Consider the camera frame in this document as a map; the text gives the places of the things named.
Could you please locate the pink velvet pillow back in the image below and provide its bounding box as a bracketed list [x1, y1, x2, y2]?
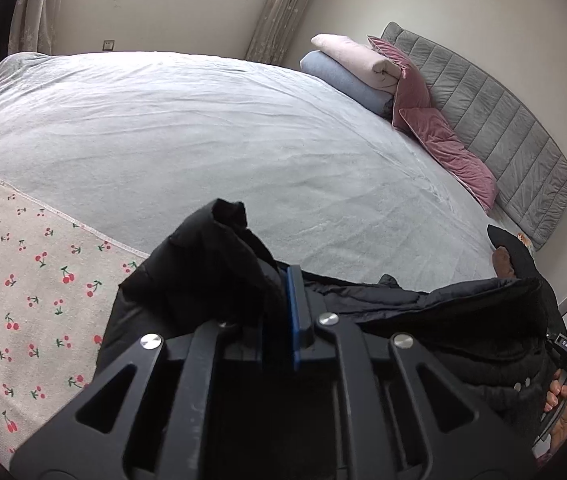
[368, 36, 431, 133]

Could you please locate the pink velvet pillow front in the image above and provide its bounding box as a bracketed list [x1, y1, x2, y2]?
[399, 107, 498, 214]

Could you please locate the folded cream blanket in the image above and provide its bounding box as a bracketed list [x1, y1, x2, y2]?
[311, 34, 402, 94]

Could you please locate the folded black garment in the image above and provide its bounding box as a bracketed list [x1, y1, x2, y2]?
[487, 226, 558, 309]

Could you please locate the folded brown garment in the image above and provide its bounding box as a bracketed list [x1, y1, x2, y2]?
[492, 247, 517, 278]

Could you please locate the grey bed sheet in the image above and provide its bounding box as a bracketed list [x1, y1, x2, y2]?
[0, 52, 494, 290]

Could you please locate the cherry print bed cover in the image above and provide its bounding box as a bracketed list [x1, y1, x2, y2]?
[0, 180, 147, 466]

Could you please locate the right curtain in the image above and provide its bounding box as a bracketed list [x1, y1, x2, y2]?
[244, 0, 311, 66]

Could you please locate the curtain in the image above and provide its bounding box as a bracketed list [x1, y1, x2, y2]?
[7, 0, 61, 55]
[244, 0, 311, 66]

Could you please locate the black quilted puffer jacket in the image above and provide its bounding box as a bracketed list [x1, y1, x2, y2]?
[96, 200, 565, 443]

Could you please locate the wall socket near window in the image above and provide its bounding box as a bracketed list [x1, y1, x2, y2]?
[102, 40, 114, 52]

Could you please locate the pink velvet pillow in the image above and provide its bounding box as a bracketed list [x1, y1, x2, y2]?
[399, 107, 498, 214]
[368, 36, 431, 133]

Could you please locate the folded light blue blanket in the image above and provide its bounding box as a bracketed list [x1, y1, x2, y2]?
[300, 51, 394, 119]

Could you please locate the person right hand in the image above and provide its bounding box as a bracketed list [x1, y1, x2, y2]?
[543, 368, 567, 453]

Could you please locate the left curtain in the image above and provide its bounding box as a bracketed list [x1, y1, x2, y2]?
[7, 0, 61, 55]

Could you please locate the grey padded headboard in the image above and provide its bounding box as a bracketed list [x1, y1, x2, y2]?
[381, 22, 567, 249]

